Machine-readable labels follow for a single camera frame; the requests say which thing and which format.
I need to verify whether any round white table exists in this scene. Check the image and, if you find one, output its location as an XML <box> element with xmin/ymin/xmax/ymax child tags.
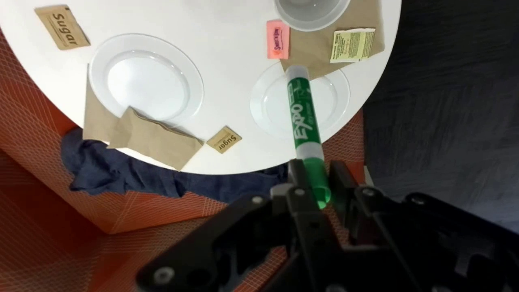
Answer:
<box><xmin>0</xmin><ymin>0</ymin><xmax>295</xmax><ymax>174</ymax></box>

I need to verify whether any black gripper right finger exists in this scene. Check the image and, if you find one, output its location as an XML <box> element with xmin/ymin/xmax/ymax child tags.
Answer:
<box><xmin>330</xmin><ymin>162</ymin><xmax>422</xmax><ymax>292</ymax></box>

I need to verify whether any white plate near sofa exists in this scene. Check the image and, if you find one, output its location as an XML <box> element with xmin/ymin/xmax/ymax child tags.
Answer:
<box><xmin>250</xmin><ymin>64</ymin><xmax>351</xmax><ymax>139</ymax></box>

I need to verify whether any brown sugar packet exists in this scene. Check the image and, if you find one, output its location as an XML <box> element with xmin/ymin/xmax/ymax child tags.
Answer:
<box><xmin>36</xmin><ymin>4</ymin><xmax>89</xmax><ymax>50</ymax></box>
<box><xmin>208</xmin><ymin>126</ymin><xmax>242</xmax><ymax>153</ymax></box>

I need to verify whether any brown sugar packet right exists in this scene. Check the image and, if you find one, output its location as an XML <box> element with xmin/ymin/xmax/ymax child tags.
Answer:
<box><xmin>36</xmin><ymin>4</ymin><xmax>89</xmax><ymax>50</ymax></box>

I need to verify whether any white paper cup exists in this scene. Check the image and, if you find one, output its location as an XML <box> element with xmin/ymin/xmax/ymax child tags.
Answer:
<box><xmin>274</xmin><ymin>0</ymin><xmax>351</xmax><ymax>32</ymax></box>

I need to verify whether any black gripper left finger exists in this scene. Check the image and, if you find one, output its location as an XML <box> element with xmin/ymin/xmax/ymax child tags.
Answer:
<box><xmin>270</xmin><ymin>160</ymin><xmax>347</xmax><ymax>292</ymax></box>

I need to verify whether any pink sweetener packet left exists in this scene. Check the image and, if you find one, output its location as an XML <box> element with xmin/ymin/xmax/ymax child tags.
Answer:
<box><xmin>266</xmin><ymin>19</ymin><xmax>291</xmax><ymax>59</ymax></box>

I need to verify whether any white plate far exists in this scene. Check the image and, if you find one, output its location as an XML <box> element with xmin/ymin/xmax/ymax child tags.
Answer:
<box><xmin>88</xmin><ymin>33</ymin><xmax>205</xmax><ymax>123</ymax></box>

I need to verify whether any green Expo marker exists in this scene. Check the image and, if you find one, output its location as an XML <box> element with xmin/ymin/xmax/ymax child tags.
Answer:
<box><xmin>286</xmin><ymin>64</ymin><xmax>333</xmax><ymax>209</ymax></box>

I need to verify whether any brown napkin far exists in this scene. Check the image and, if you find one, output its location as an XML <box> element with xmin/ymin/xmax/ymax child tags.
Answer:
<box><xmin>83</xmin><ymin>64</ymin><xmax>205</xmax><ymax>170</ymax></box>

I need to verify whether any yellow-green tea packet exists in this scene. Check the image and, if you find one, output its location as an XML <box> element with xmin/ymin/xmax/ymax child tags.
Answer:
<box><xmin>330</xmin><ymin>27</ymin><xmax>375</xmax><ymax>63</ymax></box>

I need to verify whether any brown sugar packet left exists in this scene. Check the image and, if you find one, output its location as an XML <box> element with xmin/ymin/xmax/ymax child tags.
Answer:
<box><xmin>208</xmin><ymin>126</ymin><xmax>242</xmax><ymax>153</ymax></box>

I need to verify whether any orange corner sofa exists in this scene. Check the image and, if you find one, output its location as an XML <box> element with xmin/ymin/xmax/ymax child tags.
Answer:
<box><xmin>0</xmin><ymin>30</ymin><xmax>375</xmax><ymax>292</ymax></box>

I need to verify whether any navy blue cloth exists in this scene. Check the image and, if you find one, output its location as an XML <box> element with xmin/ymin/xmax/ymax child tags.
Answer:
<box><xmin>60</xmin><ymin>127</ymin><xmax>287</xmax><ymax>202</ymax></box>

